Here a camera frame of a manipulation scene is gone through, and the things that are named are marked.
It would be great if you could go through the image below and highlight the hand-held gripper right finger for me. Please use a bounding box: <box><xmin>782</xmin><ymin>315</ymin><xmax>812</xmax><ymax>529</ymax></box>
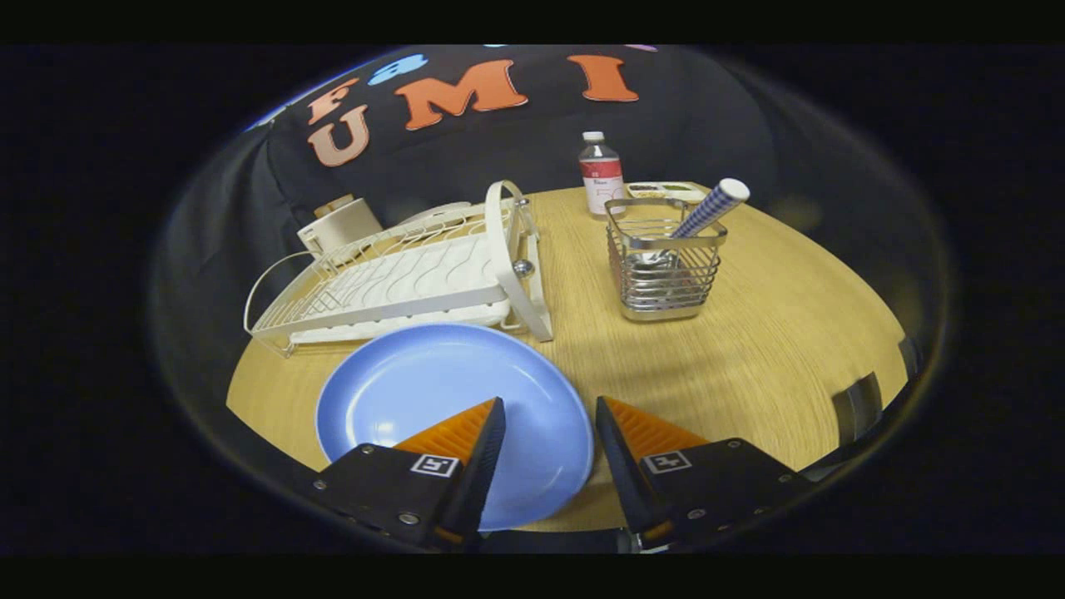
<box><xmin>595</xmin><ymin>396</ymin><xmax>812</xmax><ymax>552</ymax></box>

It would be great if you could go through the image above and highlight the red label water bottle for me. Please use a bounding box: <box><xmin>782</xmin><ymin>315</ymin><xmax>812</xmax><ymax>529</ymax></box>
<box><xmin>578</xmin><ymin>131</ymin><xmax>625</xmax><ymax>219</ymax></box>

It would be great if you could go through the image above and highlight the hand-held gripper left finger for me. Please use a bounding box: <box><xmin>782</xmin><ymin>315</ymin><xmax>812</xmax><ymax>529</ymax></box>
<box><xmin>312</xmin><ymin>397</ymin><xmax>507</xmax><ymax>550</ymax></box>

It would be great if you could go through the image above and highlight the dark chair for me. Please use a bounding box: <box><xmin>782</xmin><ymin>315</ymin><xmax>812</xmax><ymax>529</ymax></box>
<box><xmin>830</xmin><ymin>335</ymin><xmax>926</xmax><ymax>443</ymax></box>

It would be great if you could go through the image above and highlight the white divided condiment dish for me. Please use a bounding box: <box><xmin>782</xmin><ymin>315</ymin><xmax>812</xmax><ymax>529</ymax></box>
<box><xmin>626</xmin><ymin>181</ymin><xmax>708</xmax><ymax>205</ymax></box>

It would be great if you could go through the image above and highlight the white plate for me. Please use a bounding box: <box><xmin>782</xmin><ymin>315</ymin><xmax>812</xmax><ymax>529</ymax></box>
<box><xmin>398</xmin><ymin>201</ymin><xmax>473</xmax><ymax>227</ymax></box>

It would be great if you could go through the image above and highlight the blue plate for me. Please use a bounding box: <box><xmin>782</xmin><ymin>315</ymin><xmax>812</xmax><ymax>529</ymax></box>
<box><xmin>315</xmin><ymin>323</ymin><xmax>595</xmax><ymax>532</ymax></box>

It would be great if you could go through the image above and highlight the black backdrop cloth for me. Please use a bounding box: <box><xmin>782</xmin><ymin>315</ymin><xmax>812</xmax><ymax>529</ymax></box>
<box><xmin>154</xmin><ymin>44</ymin><xmax>954</xmax><ymax>467</ymax></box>

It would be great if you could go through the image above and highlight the white wire dish rack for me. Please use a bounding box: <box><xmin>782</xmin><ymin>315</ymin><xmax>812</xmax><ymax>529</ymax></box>
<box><xmin>244</xmin><ymin>180</ymin><xmax>554</xmax><ymax>359</ymax></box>

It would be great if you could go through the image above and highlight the checked handle spoon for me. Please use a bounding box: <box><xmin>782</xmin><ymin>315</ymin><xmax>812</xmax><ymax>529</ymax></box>
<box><xmin>628</xmin><ymin>178</ymin><xmax>750</xmax><ymax>288</ymax></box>

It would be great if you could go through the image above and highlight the white toaster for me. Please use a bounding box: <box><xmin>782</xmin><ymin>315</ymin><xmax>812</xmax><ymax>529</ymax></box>
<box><xmin>297</xmin><ymin>194</ymin><xmax>384</xmax><ymax>257</ymax></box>

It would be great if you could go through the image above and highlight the metal wire basket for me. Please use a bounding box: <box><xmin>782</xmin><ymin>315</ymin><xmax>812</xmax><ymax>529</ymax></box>
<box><xmin>605</xmin><ymin>197</ymin><xmax>728</xmax><ymax>322</ymax></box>

